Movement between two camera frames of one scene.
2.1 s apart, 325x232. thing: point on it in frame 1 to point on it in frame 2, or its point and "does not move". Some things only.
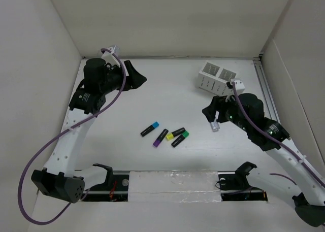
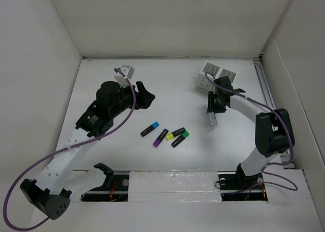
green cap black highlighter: [185, 134] does not move
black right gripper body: [228, 111] to [215, 103]
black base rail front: [231, 188] does not move
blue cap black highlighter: [155, 125] does not move
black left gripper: [135, 79] to [143, 98]
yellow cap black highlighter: [171, 135] does not move
